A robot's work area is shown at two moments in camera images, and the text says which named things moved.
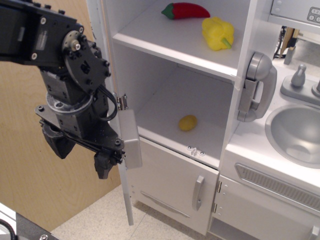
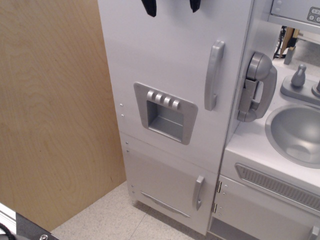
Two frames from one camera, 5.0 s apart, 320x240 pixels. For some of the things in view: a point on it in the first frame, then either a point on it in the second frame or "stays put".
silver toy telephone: x=258 y=92 stays put
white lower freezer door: x=175 y=185 stays put
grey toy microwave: x=302 y=14 stays put
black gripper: x=89 y=127 → x=150 y=7
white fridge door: x=101 y=14 → x=177 y=76
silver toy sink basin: x=294 y=130 stays put
